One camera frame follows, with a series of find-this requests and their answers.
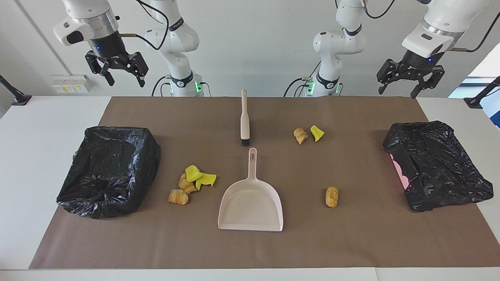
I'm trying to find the orange toy croissant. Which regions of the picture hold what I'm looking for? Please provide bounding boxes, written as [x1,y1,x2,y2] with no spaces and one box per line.
[179,174,198,194]
[168,189,189,205]

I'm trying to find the white wall socket box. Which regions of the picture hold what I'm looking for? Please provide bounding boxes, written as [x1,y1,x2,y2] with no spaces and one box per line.
[52,75,92,94]

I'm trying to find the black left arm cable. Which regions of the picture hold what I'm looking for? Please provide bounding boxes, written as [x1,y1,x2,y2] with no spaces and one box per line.
[361,0,500,52]

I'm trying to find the black trash bag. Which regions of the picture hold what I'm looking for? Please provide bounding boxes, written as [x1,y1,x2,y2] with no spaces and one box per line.
[383,121,494,212]
[56,126,161,219]

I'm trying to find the black base cable bundle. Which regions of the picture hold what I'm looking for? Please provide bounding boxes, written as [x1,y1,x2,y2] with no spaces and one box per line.
[152,75,172,97]
[284,77,313,97]

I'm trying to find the white wall cable duct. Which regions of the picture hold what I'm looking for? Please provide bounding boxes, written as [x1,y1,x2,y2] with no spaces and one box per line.
[15,0,68,76]

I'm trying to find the black camera stand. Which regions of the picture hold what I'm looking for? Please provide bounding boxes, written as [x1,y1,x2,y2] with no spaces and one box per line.
[0,75,32,106]
[464,76,500,109]

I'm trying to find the pale pink plastic dustpan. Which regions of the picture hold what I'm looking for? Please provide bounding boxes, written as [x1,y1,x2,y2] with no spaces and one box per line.
[218,148,284,232]

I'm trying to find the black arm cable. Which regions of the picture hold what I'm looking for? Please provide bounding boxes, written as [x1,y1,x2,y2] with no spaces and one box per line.
[361,0,500,52]
[117,0,170,51]

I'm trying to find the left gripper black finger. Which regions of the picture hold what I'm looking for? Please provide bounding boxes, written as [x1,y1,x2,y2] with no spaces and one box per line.
[377,59,399,95]
[410,66,446,99]

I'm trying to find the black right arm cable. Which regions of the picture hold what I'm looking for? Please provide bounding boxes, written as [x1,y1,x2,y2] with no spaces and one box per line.
[117,0,170,51]

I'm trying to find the brown toy bread roll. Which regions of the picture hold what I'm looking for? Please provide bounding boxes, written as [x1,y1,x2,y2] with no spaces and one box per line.
[325,186,339,208]

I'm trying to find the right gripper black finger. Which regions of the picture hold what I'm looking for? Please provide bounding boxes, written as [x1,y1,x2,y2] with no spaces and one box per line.
[85,51,116,87]
[129,52,149,88]

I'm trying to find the brown paper table mat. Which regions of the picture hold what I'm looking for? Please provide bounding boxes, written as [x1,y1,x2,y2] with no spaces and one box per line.
[29,96,500,270]

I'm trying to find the beige hand brush black bristles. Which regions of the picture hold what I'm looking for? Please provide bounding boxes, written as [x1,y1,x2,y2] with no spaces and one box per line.
[240,89,251,147]

